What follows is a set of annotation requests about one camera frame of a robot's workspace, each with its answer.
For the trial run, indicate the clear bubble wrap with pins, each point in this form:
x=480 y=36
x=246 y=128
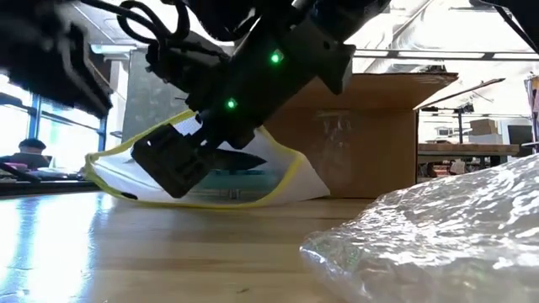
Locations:
x=442 y=235

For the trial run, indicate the brown storage box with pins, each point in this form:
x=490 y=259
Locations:
x=483 y=127

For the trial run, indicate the black rig frame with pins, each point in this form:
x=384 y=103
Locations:
x=461 y=110

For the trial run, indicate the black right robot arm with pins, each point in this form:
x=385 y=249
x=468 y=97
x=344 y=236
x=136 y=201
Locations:
x=345 y=12

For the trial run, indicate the brown taped cardboard box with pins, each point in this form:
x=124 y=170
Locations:
x=370 y=147

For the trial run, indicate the person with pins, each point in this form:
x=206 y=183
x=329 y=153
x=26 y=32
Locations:
x=30 y=146

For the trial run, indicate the black monitor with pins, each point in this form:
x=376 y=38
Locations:
x=520 y=134

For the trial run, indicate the white storage box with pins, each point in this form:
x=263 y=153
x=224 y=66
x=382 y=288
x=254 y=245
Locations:
x=484 y=139

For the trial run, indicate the clear pouch with green edge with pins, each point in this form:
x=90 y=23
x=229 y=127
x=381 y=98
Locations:
x=126 y=177

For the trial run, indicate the wooden workbench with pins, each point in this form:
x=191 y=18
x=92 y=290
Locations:
x=467 y=148

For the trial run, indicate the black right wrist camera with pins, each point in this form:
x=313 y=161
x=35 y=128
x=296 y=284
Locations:
x=185 y=63

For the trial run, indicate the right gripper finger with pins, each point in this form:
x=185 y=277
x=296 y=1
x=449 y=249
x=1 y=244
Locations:
x=172 y=160
x=236 y=160

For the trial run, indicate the grey leaf-patterned partition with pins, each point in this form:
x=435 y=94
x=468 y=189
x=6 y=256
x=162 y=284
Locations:
x=147 y=97

